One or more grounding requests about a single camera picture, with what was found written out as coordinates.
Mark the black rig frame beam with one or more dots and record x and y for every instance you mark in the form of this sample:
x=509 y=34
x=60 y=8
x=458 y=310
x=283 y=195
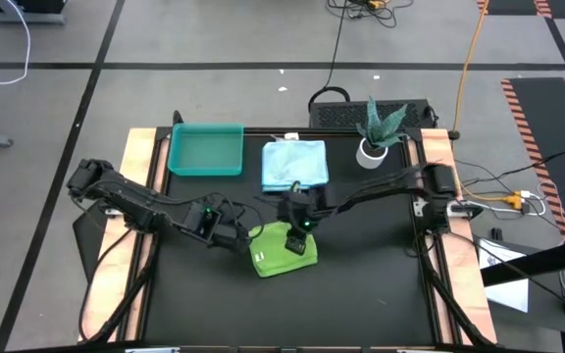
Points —
x=532 y=262

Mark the wooden side board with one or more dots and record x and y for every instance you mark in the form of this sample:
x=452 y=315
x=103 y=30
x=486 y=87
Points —
x=111 y=274
x=464 y=284

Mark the black table frame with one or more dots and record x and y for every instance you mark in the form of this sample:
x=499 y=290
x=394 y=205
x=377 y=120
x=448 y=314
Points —
x=258 y=131

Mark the black vented computer case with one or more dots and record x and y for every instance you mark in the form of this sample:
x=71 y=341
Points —
x=341 y=115

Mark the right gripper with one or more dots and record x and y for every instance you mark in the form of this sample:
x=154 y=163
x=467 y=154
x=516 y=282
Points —
x=299 y=208

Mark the yellow power connector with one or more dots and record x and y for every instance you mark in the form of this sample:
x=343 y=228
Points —
x=514 y=199

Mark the teal plastic bin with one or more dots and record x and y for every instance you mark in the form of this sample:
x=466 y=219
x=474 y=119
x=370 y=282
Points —
x=206 y=149

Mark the pale blue teal-edged towel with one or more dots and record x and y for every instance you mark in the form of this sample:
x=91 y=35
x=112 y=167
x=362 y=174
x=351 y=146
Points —
x=294 y=164

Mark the green microfiber towel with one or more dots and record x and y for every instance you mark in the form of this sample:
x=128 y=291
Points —
x=277 y=255

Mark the silver aluminium bracket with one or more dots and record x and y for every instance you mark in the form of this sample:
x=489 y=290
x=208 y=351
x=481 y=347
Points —
x=152 y=350

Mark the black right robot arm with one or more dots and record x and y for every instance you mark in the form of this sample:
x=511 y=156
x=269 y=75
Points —
x=385 y=188

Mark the snake plant in white pot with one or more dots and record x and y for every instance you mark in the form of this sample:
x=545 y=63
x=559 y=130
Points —
x=372 y=157

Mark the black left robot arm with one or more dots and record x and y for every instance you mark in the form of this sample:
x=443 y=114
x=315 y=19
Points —
x=135 y=196

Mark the small black box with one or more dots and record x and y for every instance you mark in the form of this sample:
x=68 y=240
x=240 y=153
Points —
x=497 y=233

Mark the black orange-striped floor mat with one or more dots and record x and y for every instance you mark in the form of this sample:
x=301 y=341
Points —
x=552 y=122
x=513 y=6

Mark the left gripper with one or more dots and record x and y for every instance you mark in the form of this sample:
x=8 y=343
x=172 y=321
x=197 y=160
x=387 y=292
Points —
x=226 y=235

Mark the white paper sheet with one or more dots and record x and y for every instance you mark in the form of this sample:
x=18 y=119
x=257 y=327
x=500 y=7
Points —
x=508 y=294

